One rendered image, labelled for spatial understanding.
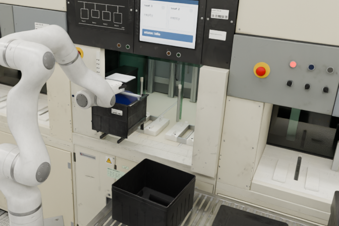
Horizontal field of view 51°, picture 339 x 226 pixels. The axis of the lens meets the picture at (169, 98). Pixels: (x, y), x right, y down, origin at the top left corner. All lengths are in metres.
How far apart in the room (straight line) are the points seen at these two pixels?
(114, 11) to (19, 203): 0.95
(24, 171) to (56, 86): 0.90
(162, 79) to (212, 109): 1.17
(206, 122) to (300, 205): 0.58
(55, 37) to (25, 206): 0.61
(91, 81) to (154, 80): 1.33
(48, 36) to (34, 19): 0.77
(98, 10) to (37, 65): 0.72
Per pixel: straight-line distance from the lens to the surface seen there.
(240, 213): 1.59
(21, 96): 1.26
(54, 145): 2.30
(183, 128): 2.15
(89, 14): 1.86
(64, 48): 1.37
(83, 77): 1.48
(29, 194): 1.42
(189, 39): 1.62
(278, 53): 1.53
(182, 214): 1.64
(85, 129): 2.09
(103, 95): 1.51
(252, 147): 1.69
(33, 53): 1.20
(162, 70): 2.74
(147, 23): 1.70
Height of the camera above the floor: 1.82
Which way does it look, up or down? 21 degrees down
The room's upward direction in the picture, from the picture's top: 3 degrees clockwise
